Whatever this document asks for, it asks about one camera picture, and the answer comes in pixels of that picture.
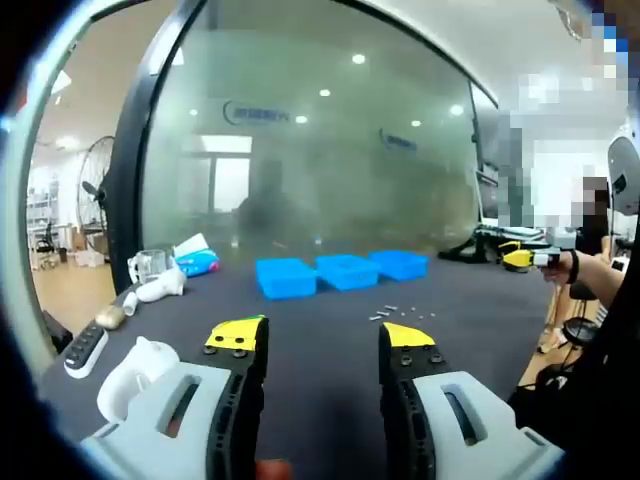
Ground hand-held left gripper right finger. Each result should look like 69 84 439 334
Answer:
377 322 569 480

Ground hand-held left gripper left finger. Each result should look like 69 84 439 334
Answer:
79 313 271 480

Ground blue plastic bin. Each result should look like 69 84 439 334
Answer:
314 253 381 293
368 249 431 284
254 257 319 302

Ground screws nuts washers group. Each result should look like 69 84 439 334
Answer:
367 301 437 321

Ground person's right hand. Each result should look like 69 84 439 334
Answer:
539 252 574 286

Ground person's left hand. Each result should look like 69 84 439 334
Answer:
254 458 294 480

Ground black equipment stand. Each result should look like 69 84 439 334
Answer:
437 224 546 264

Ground black stool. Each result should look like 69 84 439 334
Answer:
569 280 599 301
562 317 599 346

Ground computer monitor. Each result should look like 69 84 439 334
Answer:
477 167 501 221

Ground large white plastic object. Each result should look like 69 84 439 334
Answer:
96 335 181 424

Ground large dark screen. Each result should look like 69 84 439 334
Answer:
469 82 501 166

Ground white round device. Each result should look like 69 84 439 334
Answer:
606 134 640 216

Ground beige lumpy object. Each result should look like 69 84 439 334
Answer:
94 304 126 331

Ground white curved plastic object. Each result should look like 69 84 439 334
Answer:
135 269 187 304

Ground clear glass mug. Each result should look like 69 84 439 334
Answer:
127 248 176 286

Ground blue floral tissue pack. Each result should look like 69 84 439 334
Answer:
172 232 221 278

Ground black office chair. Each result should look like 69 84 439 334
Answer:
34 222 57 271

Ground white storage shelves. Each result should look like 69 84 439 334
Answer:
27 182 61 241

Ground standing floor fan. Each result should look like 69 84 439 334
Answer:
74 134 119 251

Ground black wall frame post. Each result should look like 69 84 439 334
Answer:
107 0 209 296

